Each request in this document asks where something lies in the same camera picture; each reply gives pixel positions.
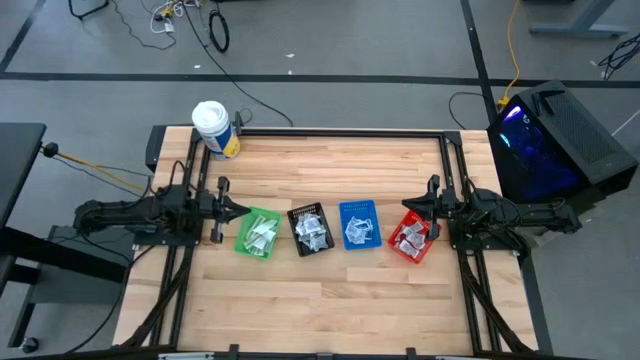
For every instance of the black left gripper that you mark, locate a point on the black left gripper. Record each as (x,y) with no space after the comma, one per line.
(207,209)

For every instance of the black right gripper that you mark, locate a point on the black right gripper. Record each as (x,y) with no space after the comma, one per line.
(448,205)

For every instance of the long striped packet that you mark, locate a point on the long striped packet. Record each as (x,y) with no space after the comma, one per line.
(255,226)
(251,241)

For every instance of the long white ridged packet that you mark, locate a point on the long white ridged packet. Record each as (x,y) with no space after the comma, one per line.
(270,236)

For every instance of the white packet blue print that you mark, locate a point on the white packet blue print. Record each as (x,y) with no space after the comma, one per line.
(365,227)

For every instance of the dark grey foil packet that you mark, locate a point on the dark grey foil packet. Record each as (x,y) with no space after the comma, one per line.
(302,230)
(315,246)
(312,227)

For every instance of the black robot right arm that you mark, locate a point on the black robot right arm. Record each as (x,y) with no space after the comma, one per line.
(540,215)

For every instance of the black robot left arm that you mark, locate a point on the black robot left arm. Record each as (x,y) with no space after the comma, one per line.
(115,210)

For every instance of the green plastic basket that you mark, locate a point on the green plastic basket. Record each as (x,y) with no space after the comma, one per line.
(241,245)

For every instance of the red plastic basket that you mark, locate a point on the red plastic basket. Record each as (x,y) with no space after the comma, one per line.
(422,256)

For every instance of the blue plastic basket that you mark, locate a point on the blue plastic basket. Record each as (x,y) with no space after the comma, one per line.
(345,210)

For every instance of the white wipes canister blue label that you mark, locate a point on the white wipes canister blue label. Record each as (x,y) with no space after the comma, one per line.
(212,122)

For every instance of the black plastic basket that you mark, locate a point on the black plastic basket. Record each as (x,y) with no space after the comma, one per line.
(330,240)

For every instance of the black computer tower blue glow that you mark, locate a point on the black computer tower blue glow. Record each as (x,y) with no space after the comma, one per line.
(585,130)

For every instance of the black desk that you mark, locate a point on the black desk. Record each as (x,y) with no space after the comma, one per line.
(17,165)

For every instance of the grey desk leg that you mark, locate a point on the grey desk leg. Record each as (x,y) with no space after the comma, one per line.
(575,27)

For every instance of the black caster wheel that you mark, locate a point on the black caster wheel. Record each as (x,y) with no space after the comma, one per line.
(29,344)

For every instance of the small black camera post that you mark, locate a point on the small black camera post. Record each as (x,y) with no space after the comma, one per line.
(238,122)

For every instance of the black aluminium table frame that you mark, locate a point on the black aluminium table frame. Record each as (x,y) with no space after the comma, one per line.
(375,133)

